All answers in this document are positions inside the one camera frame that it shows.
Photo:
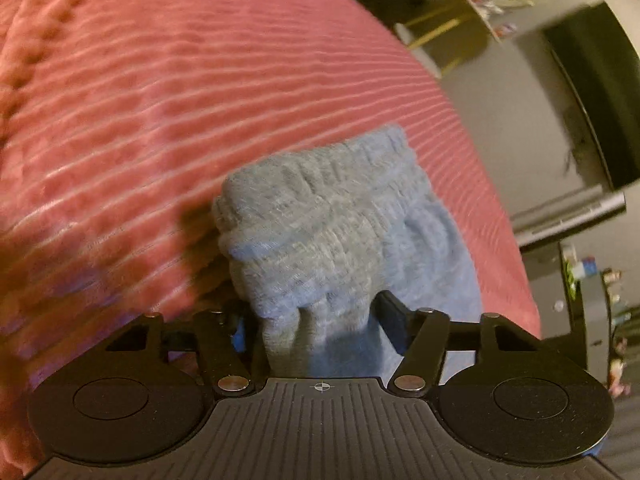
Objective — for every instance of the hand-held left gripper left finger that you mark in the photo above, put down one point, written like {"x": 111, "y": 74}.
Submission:
{"x": 238, "y": 336}

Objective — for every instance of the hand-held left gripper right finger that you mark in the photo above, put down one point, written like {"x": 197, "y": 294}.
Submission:
{"x": 396, "y": 321}

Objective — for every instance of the grey pants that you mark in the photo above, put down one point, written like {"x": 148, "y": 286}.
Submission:
{"x": 350, "y": 230}

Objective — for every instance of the green leafy item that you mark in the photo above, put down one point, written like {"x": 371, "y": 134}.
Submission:
{"x": 569, "y": 267}

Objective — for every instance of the grey nightstand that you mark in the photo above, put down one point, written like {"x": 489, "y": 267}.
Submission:
{"x": 592, "y": 320}

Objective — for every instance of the blue and white box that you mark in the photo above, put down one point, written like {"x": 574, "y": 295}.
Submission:
{"x": 588, "y": 267}

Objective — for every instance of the pink ribbed blanket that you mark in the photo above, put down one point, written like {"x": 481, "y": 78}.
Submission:
{"x": 175, "y": 110}

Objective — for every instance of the yellow round side table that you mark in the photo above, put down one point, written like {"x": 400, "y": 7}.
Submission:
{"x": 450, "y": 25}

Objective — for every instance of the small pink box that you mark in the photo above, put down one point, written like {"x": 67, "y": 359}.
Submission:
{"x": 505, "y": 30}

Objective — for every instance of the wall television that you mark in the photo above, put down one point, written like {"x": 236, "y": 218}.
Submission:
{"x": 600, "y": 90}

